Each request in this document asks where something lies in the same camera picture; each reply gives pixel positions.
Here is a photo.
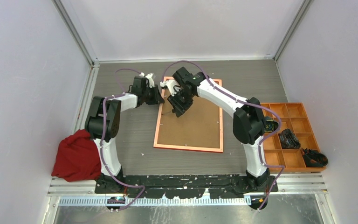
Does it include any orange compartment tray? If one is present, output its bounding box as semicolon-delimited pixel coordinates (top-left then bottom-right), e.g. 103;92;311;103
262;103;328;173

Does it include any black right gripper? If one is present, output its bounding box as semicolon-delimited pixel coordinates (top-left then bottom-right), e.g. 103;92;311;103
167;89;194;118

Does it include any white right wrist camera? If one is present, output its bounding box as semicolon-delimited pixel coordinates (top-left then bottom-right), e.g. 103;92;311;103
160;79;182;96

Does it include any white slotted cable duct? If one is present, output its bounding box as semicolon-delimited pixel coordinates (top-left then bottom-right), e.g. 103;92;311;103
58;196;251;207

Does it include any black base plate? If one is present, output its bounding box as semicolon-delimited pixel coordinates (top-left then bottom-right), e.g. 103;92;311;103
95;174;278;199

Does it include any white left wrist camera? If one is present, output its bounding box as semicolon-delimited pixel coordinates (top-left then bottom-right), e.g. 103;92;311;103
139;72;155;88

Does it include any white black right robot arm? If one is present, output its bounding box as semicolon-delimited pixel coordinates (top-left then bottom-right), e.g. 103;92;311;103
160;67;270;192

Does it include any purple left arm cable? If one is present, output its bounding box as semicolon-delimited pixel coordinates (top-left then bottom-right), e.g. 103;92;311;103
98;68;150;212

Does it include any red cloth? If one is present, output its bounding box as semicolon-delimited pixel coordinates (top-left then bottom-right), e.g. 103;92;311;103
51;129;101;182

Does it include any blue yellow rolled tie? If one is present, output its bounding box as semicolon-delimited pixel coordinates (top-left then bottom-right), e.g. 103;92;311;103
264;116;281;133

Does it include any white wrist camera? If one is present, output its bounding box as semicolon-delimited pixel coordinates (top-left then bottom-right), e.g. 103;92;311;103
139;72;155;88
160;79;182;96

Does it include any dark rolled tie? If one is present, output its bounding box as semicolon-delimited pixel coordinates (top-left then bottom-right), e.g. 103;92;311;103
278;128;301;149

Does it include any red picture frame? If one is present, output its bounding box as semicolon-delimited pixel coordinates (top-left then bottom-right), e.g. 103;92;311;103
153;90;223;153

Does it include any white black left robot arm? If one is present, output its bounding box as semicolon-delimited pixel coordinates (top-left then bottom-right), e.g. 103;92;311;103
85;73;164;193

